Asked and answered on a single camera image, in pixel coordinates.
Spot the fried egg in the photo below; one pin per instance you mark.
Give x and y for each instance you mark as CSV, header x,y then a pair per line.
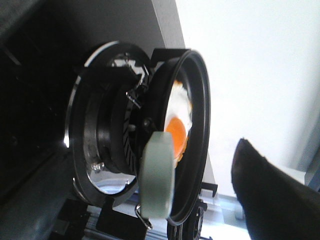
x,y
178,119

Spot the black frying pan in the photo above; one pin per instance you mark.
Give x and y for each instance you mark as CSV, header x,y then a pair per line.
x,y
168,191

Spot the wire pan trivet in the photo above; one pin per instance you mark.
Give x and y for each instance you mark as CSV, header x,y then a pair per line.
x,y
132,97

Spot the black gas burner left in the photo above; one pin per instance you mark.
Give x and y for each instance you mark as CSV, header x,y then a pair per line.
x,y
117,128

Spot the black glass cooktop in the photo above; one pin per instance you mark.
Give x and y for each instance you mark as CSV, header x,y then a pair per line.
x,y
42,44

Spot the black pan support left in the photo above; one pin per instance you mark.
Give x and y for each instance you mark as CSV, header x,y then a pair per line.
x,y
116,194

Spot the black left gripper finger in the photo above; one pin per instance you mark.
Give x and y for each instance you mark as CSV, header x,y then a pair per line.
x,y
276,206

